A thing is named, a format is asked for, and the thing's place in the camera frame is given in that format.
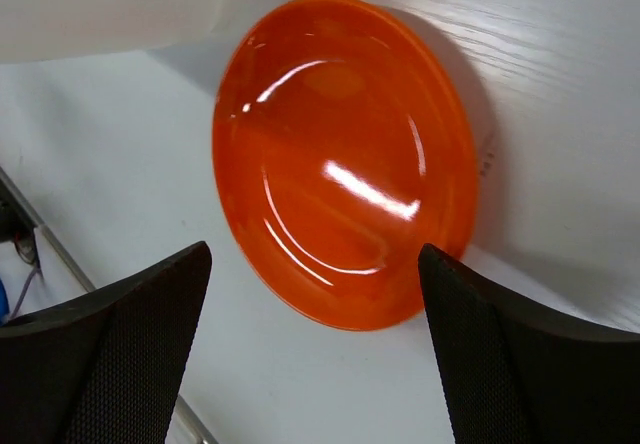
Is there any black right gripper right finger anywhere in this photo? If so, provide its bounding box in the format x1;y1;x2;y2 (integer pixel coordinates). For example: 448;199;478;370
418;244;639;443

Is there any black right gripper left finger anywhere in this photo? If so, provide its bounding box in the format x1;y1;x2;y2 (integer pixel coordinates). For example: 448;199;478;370
1;241;212;443

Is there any orange plastic plate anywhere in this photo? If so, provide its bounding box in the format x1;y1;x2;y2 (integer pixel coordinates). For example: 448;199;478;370
212;0;479;331

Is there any clear plastic bin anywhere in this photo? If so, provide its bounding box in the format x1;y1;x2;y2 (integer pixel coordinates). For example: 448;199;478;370
0;0;311;65

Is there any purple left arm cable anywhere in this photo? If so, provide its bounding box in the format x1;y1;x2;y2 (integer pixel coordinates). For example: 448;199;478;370
4;258;44;323

